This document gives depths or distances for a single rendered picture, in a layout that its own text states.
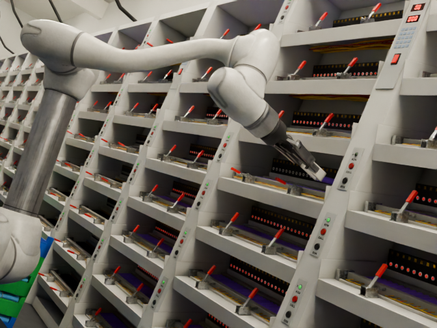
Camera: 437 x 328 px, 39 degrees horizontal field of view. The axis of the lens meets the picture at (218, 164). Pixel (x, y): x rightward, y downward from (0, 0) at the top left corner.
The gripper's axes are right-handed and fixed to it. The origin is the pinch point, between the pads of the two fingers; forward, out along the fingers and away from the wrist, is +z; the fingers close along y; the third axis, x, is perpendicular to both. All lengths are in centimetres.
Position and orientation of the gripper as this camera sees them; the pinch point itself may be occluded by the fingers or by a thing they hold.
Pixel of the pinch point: (313, 170)
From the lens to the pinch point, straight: 181.8
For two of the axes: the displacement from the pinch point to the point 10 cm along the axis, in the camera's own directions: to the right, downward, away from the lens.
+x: -5.6, 8.0, -2.1
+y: -4.7, -1.1, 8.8
